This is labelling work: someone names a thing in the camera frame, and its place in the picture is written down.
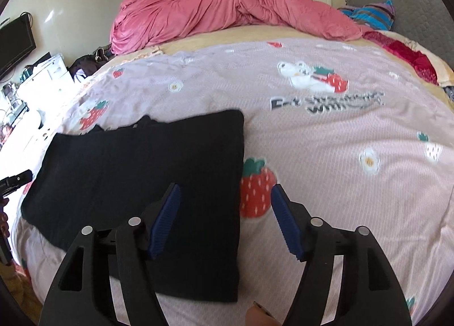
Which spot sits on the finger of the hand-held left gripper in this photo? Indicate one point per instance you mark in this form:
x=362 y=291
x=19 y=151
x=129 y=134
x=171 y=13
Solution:
x=16 y=180

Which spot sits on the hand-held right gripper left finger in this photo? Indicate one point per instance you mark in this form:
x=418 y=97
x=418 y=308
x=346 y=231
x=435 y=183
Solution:
x=166 y=220

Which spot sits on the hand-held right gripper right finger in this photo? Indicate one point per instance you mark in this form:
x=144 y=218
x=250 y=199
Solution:
x=286 y=223

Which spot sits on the black shirt with orange cuffs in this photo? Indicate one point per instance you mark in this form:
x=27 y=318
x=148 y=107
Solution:
x=142 y=169

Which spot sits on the dark clothes pile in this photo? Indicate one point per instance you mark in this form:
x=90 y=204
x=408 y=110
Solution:
x=85 y=65

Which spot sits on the person's left hand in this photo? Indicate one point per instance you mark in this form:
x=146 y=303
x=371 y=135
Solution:
x=3 y=223

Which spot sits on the person's right hand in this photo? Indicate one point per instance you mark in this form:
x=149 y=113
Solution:
x=260 y=316

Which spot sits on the yellow fuzzy cloth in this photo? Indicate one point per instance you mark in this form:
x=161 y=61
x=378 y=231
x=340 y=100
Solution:
x=16 y=287

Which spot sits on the cluttered white desk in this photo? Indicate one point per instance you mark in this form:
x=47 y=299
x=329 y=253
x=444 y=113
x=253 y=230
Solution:
x=17 y=123

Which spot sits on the strawberry printed blanket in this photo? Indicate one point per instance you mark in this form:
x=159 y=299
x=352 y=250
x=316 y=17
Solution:
x=337 y=141

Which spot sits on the white dresser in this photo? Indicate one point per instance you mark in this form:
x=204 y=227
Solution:
x=46 y=77

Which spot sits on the black television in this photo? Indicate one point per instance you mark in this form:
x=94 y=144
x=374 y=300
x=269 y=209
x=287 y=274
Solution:
x=14 y=45

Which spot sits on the beige bed sheet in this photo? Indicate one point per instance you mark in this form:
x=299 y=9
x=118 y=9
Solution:
x=220 y=37

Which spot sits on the blue patterned cloth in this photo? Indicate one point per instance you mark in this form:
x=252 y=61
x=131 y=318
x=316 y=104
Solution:
x=449 y=93

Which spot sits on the red floral blanket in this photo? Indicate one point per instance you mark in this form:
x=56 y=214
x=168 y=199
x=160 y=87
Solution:
x=408 y=52

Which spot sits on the pink duvet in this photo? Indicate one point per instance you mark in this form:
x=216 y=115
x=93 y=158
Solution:
x=220 y=13

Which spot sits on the blue striped cloth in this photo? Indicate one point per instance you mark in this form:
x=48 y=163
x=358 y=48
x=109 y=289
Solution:
x=369 y=15

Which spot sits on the grey quilted headboard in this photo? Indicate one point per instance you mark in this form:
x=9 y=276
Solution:
x=411 y=10

